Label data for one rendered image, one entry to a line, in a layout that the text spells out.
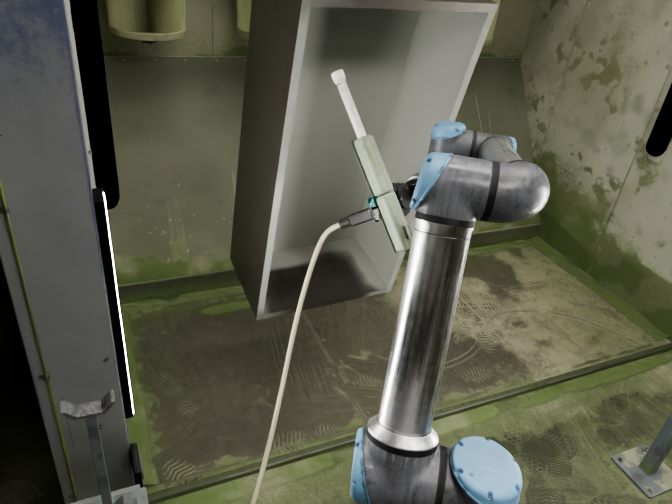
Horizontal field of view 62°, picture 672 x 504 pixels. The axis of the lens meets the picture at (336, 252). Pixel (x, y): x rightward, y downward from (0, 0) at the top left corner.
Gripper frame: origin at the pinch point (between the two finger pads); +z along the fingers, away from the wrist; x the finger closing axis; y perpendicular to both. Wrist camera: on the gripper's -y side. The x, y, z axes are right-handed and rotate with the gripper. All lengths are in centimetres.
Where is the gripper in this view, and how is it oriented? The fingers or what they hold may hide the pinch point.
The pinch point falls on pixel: (378, 209)
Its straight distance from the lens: 145.2
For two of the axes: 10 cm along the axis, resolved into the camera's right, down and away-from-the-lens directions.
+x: -3.7, -9.2, -1.1
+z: -6.7, 3.4, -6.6
